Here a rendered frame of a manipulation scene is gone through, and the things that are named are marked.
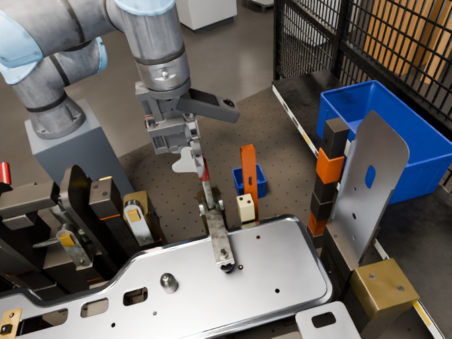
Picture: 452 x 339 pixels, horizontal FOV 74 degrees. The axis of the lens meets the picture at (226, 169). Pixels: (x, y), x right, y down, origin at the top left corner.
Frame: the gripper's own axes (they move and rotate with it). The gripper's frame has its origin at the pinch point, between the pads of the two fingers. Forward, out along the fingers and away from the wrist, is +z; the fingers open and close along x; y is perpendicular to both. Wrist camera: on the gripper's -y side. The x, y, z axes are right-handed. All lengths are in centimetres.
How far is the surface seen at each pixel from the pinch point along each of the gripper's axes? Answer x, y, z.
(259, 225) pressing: 5.1, -10.2, 19.3
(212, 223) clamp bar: 6.0, 0.5, 12.2
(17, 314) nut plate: 11, 45, 19
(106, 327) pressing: 18.9, 26.1, 19.5
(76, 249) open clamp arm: 1.5, 32.0, 15.2
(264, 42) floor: -300, -109, 119
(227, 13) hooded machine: -377, -84, 106
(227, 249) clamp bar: 13.1, -1.0, 12.2
